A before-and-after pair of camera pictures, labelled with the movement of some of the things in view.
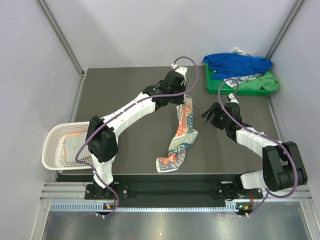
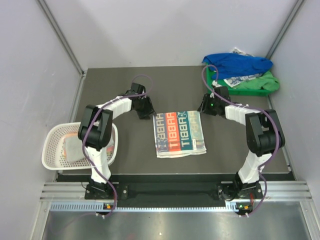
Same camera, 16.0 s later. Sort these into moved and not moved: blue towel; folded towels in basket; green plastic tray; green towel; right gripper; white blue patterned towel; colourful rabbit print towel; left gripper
Moved: colourful rabbit print towel; right gripper; left gripper
Not moved: white blue patterned towel; folded towels in basket; blue towel; green plastic tray; green towel
